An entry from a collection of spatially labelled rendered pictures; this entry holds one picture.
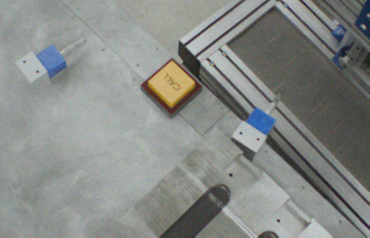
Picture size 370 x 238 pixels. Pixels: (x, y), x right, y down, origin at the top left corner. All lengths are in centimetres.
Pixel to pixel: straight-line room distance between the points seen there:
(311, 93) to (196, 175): 88
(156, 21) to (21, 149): 108
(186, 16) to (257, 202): 121
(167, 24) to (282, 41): 41
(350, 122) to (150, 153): 84
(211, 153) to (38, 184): 31
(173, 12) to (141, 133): 106
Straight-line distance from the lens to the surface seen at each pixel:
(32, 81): 129
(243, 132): 125
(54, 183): 128
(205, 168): 118
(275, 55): 204
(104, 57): 135
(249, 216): 117
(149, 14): 231
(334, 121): 200
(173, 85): 129
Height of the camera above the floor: 202
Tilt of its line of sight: 69 degrees down
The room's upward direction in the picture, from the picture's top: 8 degrees clockwise
